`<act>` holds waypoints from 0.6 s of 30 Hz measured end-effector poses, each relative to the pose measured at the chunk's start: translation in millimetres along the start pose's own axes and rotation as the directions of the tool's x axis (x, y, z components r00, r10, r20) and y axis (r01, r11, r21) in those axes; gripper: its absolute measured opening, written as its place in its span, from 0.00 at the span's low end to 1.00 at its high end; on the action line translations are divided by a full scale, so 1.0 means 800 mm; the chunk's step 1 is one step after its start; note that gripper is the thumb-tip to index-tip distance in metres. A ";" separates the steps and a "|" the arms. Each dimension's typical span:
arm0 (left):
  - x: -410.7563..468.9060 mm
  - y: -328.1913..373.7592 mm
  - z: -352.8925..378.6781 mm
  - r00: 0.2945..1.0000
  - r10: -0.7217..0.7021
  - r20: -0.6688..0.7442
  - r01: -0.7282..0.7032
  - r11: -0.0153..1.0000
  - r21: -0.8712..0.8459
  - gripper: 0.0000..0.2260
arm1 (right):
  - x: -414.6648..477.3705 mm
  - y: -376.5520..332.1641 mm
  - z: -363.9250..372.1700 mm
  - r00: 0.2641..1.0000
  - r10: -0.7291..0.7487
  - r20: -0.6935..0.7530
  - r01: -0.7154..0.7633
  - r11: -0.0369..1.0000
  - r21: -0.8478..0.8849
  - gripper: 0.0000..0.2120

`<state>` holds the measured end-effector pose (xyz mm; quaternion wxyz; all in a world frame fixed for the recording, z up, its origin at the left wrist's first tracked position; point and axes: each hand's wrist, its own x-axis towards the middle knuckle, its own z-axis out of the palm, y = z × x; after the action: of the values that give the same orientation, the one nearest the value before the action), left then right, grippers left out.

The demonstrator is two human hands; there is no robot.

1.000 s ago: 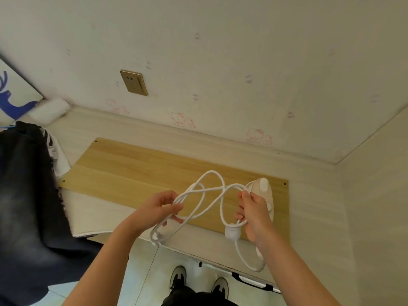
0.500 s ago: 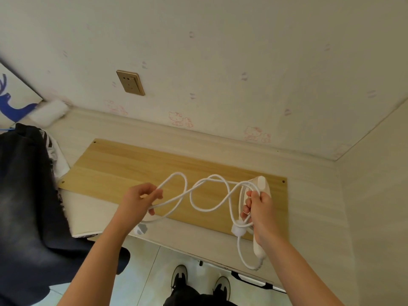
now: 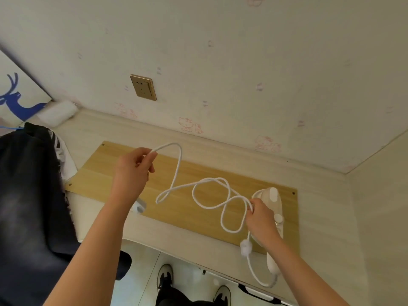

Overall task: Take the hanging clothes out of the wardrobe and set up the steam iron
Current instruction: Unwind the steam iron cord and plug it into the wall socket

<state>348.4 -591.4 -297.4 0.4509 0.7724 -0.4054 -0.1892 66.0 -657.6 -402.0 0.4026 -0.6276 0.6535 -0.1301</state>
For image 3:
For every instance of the person's left hand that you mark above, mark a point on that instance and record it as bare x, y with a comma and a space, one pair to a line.
129, 175

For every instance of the white handheld garment steamer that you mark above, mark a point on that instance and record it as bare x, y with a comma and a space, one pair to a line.
272, 195

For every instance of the black garment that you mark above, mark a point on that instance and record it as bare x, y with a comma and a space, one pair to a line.
28, 194

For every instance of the white rolled cloth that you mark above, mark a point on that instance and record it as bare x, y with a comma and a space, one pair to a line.
57, 113

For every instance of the person's right forearm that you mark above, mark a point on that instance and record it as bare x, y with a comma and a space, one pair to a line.
299, 274

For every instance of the black and white bar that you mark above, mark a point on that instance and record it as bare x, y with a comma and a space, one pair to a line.
255, 292

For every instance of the person's right shoe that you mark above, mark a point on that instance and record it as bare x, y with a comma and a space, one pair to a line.
222, 296

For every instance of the gold wall socket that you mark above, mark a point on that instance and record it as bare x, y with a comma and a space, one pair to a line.
143, 87

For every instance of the person's right hand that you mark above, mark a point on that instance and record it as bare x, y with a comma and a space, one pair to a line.
263, 224

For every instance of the white striped garment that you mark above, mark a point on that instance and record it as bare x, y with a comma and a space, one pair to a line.
65, 159

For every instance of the light wooden board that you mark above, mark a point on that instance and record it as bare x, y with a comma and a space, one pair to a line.
191, 175

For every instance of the white panel with blue deer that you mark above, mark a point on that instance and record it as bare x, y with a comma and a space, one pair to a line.
19, 92

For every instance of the white power plug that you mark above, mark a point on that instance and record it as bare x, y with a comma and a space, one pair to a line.
140, 207

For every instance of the person's black trousers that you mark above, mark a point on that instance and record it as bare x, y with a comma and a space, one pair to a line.
178, 298

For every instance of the person's shoe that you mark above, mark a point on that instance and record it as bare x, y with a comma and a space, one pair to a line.
222, 296
165, 278

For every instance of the person's left thumb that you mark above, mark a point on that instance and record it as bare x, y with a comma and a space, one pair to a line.
150, 164

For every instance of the person's left shoe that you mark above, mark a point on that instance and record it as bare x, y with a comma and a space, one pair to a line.
165, 278

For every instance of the person's left forearm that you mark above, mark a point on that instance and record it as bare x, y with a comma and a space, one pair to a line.
92, 251

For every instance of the person's right fingers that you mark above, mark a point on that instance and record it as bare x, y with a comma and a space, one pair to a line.
251, 207

